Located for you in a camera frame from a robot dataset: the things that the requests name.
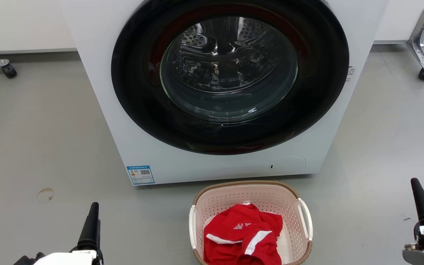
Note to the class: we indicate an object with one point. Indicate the steel washer drum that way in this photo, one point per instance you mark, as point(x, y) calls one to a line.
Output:
point(226, 62)

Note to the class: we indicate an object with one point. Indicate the small printed warning label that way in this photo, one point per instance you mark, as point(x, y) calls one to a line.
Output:
point(350, 73)

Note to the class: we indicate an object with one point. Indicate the red sports shirt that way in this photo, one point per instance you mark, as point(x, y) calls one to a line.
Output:
point(241, 235)

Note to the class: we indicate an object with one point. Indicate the white partition panel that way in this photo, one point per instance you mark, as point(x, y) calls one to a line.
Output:
point(399, 22)
point(20, 25)

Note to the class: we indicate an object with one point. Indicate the blue energy label sticker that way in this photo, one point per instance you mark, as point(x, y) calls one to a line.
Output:
point(140, 175)

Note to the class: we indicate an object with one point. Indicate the black round washer door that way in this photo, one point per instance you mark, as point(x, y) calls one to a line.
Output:
point(134, 92)

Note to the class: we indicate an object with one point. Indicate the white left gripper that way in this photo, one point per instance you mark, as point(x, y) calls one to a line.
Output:
point(68, 258)

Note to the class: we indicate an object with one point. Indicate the white front-load washing machine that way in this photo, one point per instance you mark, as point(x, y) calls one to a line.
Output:
point(98, 110)

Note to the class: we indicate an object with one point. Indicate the white cloth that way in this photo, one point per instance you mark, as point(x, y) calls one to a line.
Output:
point(285, 246)

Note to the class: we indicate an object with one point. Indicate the beige perforated laundry basket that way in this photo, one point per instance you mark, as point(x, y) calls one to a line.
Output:
point(219, 200)

